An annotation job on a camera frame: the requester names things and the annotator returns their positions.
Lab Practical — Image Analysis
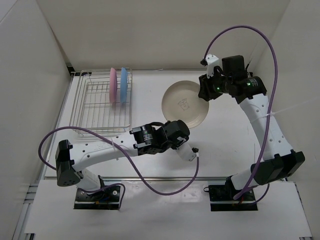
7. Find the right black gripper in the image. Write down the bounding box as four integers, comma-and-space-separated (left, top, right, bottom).
198, 69, 232, 102

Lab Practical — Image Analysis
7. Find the cream plate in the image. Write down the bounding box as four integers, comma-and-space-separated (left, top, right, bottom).
161, 80, 209, 129

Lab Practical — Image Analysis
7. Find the blue plate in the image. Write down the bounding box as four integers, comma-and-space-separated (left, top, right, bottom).
120, 67, 128, 104

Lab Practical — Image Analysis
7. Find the pink plate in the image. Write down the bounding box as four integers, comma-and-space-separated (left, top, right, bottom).
109, 67, 118, 104

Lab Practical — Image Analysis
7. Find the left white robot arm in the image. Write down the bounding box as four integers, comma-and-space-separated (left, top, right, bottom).
55, 120, 196, 200

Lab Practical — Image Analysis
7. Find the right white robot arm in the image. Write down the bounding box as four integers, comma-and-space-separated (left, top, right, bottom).
198, 54, 305, 200

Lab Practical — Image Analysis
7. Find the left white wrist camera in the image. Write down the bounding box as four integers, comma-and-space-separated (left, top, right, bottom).
175, 143, 198, 162

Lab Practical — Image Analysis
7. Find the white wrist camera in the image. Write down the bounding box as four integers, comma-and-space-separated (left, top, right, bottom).
175, 143, 198, 162
200, 53, 220, 78

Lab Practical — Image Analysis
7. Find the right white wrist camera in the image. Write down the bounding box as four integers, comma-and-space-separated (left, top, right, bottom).
200, 53, 220, 78

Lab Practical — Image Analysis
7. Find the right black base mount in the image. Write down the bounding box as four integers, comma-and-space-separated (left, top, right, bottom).
203, 177, 258, 212

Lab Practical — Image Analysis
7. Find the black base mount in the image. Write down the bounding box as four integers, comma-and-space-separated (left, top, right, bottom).
73, 175, 126, 210
203, 177, 258, 212

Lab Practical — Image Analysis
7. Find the wire dish rack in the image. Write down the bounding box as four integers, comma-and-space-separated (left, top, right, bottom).
69, 68, 133, 136

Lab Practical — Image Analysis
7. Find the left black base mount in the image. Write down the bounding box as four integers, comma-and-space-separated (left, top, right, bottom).
73, 175, 126, 210

